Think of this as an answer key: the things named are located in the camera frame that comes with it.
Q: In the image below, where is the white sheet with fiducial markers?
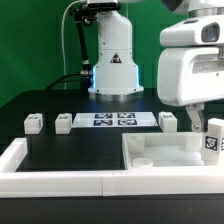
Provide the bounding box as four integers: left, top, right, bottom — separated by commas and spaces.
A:
72, 112, 157, 128

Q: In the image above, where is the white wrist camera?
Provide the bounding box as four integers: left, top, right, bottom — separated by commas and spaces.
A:
160, 16, 224, 47

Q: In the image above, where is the white U-shaped obstacle fence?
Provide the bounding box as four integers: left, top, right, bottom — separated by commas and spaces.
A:
0, 138, 224, 198

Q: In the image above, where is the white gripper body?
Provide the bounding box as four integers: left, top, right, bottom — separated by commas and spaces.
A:
157, 47, 224, 106

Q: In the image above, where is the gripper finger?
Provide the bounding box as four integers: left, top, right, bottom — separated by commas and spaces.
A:
186, 103, 204, 133

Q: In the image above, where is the white cable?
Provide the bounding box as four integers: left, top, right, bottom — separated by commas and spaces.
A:
60, 0, 88, 90

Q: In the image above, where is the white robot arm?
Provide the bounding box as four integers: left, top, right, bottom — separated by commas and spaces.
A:
87, 0, 224, 132

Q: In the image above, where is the white square tabletop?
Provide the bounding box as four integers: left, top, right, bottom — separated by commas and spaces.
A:
120, 130, 224, 172

